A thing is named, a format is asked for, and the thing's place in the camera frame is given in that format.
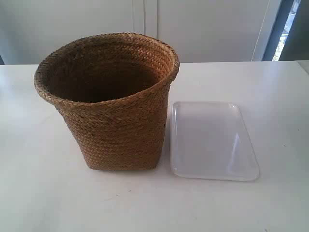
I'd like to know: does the white rectangular plastic tray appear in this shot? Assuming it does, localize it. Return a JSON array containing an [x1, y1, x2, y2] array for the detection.
[[170, 101, 260, 181]]

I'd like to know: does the brown woven basket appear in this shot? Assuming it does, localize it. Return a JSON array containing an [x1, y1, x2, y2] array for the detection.
[[34, 32, 180, 171]]

